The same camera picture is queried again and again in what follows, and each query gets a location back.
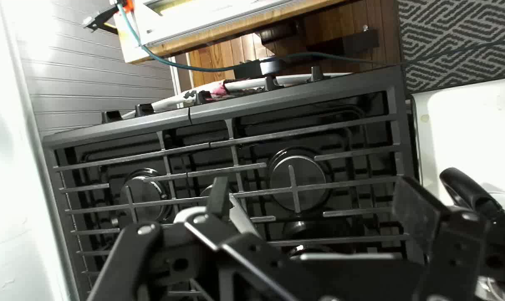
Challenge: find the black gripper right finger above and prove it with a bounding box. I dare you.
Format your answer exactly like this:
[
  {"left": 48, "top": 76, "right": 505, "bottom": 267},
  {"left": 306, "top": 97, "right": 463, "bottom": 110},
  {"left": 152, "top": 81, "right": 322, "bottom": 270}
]
[{"left": 391, "top": 175, "right": 491, "bottom": 301}]

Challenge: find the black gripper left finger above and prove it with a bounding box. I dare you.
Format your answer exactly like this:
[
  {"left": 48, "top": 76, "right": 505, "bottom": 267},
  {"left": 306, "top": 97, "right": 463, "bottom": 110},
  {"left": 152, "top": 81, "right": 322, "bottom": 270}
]
[{"left": 87, "top": 175, "right": 299, "bottom": 301}]

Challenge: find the black steel gas stove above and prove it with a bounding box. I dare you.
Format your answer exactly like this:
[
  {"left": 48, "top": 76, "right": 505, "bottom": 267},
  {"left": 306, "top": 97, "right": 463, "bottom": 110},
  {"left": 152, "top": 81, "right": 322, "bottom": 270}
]
[{"left": 40, "top": 65, "right": 419, "bottom": 301}]

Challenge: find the round black burner cap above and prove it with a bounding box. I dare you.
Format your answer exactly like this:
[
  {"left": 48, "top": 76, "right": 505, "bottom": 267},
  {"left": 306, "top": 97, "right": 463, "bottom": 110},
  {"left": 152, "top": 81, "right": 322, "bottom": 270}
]
[
  {"left": 266, "top": 148, "right": 332, "bottom": 214},
  {"left": 117, "top": 167, "right": 175, "bottom": 222}
]

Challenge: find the grey patterned rug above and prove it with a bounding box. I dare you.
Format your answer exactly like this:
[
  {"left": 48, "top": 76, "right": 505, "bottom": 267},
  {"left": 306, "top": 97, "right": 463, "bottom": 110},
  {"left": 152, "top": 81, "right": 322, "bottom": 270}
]
[{"left": 396, "top": 0, "right": 505, "bottom": 95}]

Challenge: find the white wooden-edged board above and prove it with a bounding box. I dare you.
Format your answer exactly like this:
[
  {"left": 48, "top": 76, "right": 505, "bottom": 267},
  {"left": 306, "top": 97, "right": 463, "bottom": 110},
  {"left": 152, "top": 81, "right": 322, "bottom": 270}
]
[{"left": 113, "top": 0, "right": 349, "bottom": 65}]

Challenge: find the silver oven door handle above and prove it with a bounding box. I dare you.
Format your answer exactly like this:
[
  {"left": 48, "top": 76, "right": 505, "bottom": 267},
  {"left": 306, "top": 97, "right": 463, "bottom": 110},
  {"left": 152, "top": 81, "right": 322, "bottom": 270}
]
[{"left": 148, "top": 70, "right": 354, "bottom": 110}]

